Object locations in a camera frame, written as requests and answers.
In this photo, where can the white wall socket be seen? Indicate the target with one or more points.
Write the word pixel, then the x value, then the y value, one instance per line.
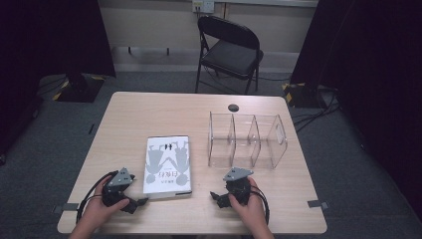
pixel 203 6

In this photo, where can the grey tape strip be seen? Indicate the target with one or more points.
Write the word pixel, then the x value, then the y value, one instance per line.
pixel 66 207
pixel 317 204

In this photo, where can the person's left hand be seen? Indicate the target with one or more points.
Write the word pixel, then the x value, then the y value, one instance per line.
pixel 99 209

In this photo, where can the white book with grey figures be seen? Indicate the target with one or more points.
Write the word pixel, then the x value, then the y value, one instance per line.
pixel 167 167

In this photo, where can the person's right hand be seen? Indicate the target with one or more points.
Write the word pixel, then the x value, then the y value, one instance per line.
pixel 247 210

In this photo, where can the black stand base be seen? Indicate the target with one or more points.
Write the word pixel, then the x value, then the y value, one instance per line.
pixel 81 88
pixel 305 94

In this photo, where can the dark curtain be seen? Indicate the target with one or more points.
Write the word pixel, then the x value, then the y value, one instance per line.
pixel 43 43
pixel 371 66

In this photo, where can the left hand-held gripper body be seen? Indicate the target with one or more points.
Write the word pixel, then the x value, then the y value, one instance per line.
pixel 116 189

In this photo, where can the black folding chair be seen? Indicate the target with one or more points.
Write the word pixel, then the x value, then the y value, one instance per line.
pixel 232 56

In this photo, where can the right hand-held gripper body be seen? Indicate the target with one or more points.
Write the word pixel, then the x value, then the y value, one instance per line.
pixel 238 186

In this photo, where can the clear acrylic divider rack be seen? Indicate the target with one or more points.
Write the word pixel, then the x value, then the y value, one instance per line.
pixel 247 142

